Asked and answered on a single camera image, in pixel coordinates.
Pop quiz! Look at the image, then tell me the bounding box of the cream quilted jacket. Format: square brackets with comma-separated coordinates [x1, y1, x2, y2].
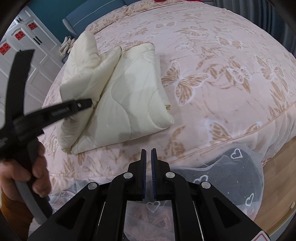
[57, 31, 174, 155]

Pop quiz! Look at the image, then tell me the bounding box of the grey curtain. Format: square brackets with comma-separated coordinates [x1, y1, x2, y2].
[213, 0, 295, 55]

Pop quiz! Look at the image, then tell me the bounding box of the white wardrobe with red decals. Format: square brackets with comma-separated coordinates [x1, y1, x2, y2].
[0, 5, 64, 121]

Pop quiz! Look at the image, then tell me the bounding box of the person's left hand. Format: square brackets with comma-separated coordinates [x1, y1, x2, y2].
[1, 143, 51, 202]

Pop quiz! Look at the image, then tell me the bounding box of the grey heart-pattern bed skirt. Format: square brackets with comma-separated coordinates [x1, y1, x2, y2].
[47, 142, 265, 241]

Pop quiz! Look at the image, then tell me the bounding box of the pink butterfly bed quilt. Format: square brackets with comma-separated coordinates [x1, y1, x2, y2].
[42, 1, 295, 185]

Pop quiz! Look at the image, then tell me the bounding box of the pile of cream clothes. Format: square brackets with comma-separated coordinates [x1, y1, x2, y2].
[59, 36, 76, 57]

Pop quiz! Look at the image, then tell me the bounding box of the blue upholstered headboard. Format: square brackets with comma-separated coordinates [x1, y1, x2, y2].
[62, 0, 128, 39]

